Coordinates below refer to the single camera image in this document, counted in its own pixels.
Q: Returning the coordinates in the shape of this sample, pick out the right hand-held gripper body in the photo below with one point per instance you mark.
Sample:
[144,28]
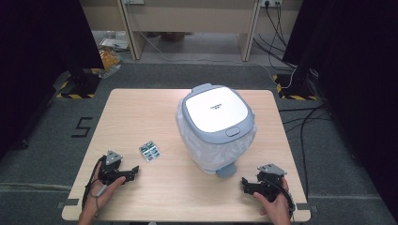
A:
[270,184]

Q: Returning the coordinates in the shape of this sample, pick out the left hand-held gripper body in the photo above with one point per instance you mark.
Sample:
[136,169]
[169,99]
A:
[109,170]

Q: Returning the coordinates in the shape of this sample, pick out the person's left hand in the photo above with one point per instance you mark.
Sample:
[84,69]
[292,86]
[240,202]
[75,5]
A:
[103,193]

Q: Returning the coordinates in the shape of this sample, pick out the person's right hand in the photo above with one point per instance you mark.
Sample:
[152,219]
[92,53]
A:
[277,209]

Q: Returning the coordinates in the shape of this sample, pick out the silver pill blister pack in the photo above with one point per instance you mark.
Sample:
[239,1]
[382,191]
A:
[150,151]

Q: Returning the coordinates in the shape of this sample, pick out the black tape strip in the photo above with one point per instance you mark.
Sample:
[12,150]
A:
[306,207]
[67,203]

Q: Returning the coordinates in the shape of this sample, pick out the white plastic bin liner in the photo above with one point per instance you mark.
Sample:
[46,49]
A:
[216,150]

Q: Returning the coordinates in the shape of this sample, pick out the grey and white trash bin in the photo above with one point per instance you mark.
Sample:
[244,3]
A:
[216,115]

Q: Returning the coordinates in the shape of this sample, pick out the stand base with hazard tape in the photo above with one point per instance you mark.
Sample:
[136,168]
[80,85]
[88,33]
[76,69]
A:
[78,84]
[292,89]

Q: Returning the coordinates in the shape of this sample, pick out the clear plastic bag yellow contents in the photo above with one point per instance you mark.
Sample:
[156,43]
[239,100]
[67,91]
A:
[109,61]

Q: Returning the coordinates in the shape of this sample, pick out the black curtain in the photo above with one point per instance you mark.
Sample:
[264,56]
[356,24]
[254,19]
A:
[34,56]
[353,78]

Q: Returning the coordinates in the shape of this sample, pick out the beige wooden desk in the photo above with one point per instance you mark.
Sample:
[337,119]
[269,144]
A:
[187,15]

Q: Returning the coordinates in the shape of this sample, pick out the white wall socket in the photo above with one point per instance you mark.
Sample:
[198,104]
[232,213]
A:
[271,2]

